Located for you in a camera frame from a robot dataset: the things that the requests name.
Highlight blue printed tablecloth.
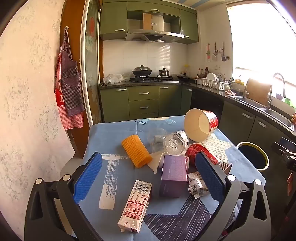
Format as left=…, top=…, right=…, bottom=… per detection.
left=62, top=115, right=266, bottom=241

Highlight black built-in appliance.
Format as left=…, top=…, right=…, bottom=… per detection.
left=191, top=89, right=224, bottom=116

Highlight white dish rack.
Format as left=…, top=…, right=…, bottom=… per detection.
left=199, top=77, right=228, bottom=90

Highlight purple cardboard box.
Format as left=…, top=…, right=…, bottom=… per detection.
left=159, top=155, right=189, bottom=198

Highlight clear plastic cup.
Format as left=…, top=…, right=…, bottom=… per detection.
left=147, top=127, right=168, bottom=153

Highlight group of condiment bottles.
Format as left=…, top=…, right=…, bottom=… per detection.
left=197, top=67, right=210, bottom=78

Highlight wooden cutting board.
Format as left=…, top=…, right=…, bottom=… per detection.
left=245, top=78, right=272, bottom=105

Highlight black wok with lid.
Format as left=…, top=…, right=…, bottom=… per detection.
left=132, top=65, right=153, bottom=77

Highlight hanging kitchen utensils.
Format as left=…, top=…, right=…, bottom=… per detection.
left=212, top=42, right=232, bottom=62

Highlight clear plastic bag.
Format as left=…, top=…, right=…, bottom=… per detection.
left=103, top=74, right=123, bottom=84

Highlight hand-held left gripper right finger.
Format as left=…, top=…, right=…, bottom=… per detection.
left=195, top=152, right=271, bottom=241

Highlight white red milk carton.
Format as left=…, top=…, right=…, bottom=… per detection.
left=117, top=180, right=153, bottom=233

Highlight steel kitchen faucet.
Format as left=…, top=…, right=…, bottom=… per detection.
left=266, top=73, right=286, bottom=109

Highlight glass sliding door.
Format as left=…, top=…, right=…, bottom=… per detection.
left=82, top=0, right=103, bottom=126

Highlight orange foam net sleeve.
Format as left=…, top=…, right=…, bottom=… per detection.
left=122, top=134, right=153, bottom=168

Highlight white red toothpaste tube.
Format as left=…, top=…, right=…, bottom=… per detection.
left=202, top=148, right=233, bottom=174

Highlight black frying pan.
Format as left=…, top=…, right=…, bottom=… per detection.
left=177, top=74, right=197, bottom=83

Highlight silver wrapper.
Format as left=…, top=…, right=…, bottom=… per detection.
left=187, top=171, right=210, bottom=199

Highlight steel range hood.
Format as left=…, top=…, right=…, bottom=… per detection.
left=125, top=13, right=185, bottom=43

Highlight clear plastic bottle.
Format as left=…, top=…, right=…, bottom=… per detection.
left=164, top=130, right=190, bottom=156

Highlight red paper noodle bowl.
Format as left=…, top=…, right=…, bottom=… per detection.
left=184, top=108, right=218, bottom=142

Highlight white plates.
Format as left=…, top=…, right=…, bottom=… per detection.
left=206, top=73, right=223, bottom=82

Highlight white paper towel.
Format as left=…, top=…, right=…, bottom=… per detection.
left=148, top=152, right=170, bottom=174

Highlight green base cabinets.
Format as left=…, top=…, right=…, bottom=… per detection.
left=100, top=85, right=192, bottom=122

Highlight green wall cabinets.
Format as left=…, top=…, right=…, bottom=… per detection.
left=99, top=1, right=199, bottom=45

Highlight red checked apron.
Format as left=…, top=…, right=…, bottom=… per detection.
left=55, top=53, right=84, bottom=130

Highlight yellow-rimmed black bin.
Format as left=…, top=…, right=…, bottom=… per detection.
left=236, top=142, right=270, bottom=171

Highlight crushed red can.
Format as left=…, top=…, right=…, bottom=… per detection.
left=186, top=143, right=210, bottom=163

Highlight steel kitchen sink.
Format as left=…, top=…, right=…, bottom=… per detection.
left=233, top=96, right=295, bottom=129

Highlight black gas stove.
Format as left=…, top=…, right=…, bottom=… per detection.
left=130, top=75, right=179, bottom=82

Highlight purple checked apron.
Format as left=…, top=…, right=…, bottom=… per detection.
left=60, top=27, right=85, bottom=117

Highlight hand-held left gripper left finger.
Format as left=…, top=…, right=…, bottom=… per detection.
left=24, top=152, right=103, bottom=241

